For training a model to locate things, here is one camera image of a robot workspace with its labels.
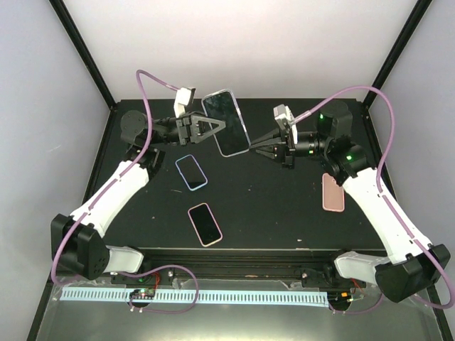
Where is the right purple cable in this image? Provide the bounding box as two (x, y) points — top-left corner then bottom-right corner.
(291, 85), (452, 316)

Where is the black frame post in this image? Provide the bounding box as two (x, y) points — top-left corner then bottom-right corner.
(48, 0), (117, 110)
(372, 0), (433, 90)

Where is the right controller board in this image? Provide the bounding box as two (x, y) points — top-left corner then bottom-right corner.
(327, 291), (356, 305)

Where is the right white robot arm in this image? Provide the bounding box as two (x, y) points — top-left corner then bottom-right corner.
(250, 100), (451, 303)

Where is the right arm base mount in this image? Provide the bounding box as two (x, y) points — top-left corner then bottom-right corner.
(298, 262), (367, 289)

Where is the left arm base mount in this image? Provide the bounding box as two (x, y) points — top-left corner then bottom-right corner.
(110, 268), (175, 285)

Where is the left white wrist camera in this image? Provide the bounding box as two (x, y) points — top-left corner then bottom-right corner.
(173, 87), (196, 118)

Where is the phone in blue case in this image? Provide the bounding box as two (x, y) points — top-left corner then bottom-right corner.
(175, 154), (208, 192)

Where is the phone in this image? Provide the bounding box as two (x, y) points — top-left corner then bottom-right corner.
(201, 89), (251, 158)
(175, 154), (208, 192)
(188, 202), (223, 247)

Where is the left black frame post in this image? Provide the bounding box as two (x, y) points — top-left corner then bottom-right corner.
(48, 0), (117, 110)

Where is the right black frame post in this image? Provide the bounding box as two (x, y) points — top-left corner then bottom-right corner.
(372, 0), (433, 90)

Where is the purple cable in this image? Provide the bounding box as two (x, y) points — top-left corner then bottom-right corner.
(291, 85), (452, 316)
(51, 69), (199, 315)

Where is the pink phone case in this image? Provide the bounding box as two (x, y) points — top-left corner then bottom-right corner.
(322, 173), (345, 212)

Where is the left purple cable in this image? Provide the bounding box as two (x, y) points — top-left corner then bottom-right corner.
(51, 69), (199, 315)

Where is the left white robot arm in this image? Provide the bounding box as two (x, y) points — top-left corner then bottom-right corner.
(50, 110), (226, 283)

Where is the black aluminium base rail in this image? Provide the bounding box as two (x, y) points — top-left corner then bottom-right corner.
(141, 248), (347, 280)

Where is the light blue slotted cable duct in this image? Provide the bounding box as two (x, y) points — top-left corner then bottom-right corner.
(60, 287), (329, 308)

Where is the left controller board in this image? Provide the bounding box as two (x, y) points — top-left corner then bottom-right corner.
(129, 288), (156, 301)

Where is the controller board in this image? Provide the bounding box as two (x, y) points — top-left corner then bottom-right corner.
(129, 288), (156, 301)
(327, 291), (356, 305)

